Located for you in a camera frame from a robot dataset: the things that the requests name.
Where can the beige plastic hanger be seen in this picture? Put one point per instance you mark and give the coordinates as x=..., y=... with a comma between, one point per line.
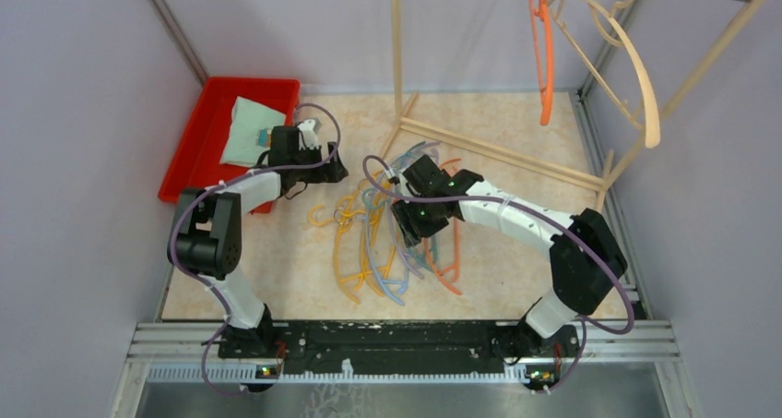
x=646, y=117

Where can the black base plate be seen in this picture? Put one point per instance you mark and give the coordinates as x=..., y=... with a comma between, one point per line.
x=411, y=348

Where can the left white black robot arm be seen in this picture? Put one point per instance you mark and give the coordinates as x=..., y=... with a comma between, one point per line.
x=206, y=239

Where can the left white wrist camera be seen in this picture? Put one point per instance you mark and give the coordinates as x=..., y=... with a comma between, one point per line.
x=308, y=133

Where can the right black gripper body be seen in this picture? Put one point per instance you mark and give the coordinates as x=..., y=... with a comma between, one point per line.
x=420, y=219

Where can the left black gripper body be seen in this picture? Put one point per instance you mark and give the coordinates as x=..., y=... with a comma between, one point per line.
x=325, y=173

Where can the light green folded cloth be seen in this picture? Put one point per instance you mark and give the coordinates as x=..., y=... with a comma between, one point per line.
x=249, y=132

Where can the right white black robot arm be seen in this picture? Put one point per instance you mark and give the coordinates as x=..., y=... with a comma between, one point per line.
x=585, y=258

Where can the lilac plastic hanger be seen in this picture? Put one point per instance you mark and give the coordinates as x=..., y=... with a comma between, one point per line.
x=382, y=180

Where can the aluminium frame rail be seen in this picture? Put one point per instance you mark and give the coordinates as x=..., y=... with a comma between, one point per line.
x=180, y=352

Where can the light blue plastic hanger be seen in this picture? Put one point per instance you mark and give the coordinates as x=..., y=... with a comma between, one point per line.
x=379, y=238

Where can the wooden clothes rack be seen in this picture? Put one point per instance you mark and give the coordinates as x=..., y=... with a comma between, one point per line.
x=610, y=172

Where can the orange plastic hanger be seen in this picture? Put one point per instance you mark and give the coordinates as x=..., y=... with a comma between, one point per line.
x=449, y=275
x=542, y=37

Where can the red plastic tray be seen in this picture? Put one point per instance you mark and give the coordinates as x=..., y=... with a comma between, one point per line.
x=196, y=160

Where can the teal plastic hanger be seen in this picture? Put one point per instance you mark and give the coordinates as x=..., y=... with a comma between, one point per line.
x=373, y=199

